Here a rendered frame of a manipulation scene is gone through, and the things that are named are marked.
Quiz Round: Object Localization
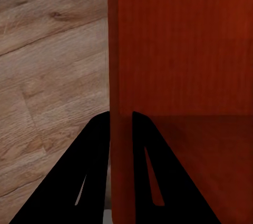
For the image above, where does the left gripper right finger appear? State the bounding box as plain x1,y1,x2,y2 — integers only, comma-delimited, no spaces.
132,111,221,224

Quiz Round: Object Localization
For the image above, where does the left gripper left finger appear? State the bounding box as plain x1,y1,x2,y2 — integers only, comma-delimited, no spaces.
9,111,110,224

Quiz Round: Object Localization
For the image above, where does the storage box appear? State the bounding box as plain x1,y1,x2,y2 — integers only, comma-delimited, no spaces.
108,0,253,224

